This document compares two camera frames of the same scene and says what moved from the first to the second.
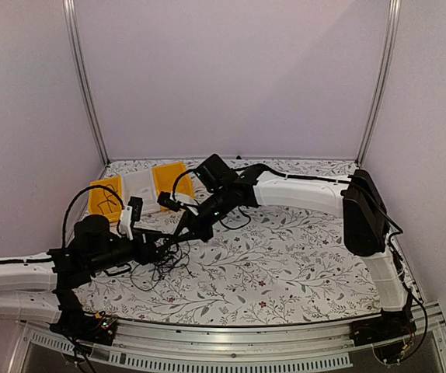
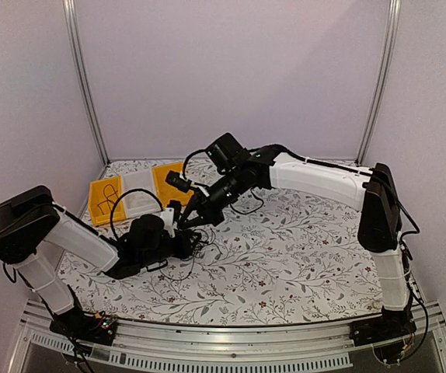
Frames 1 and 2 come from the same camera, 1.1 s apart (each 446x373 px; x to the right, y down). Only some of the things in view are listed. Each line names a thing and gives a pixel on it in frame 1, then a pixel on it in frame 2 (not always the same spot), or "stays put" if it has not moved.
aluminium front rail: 208,346 stays put
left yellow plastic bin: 104,203 stays put
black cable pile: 170,256 to 202,238
